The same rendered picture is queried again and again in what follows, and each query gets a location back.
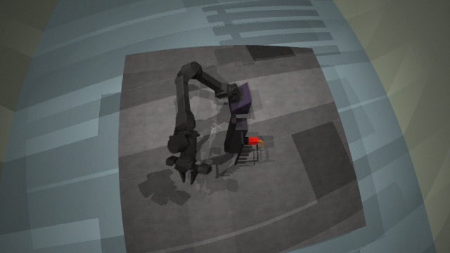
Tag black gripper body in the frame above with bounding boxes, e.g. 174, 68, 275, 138
166, 150, 212, 175

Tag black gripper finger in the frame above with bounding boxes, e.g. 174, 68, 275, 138
178, 171, 186, 183
190, 171, 199, 185

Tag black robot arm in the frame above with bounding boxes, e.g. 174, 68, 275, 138
167, 61, 243, 172

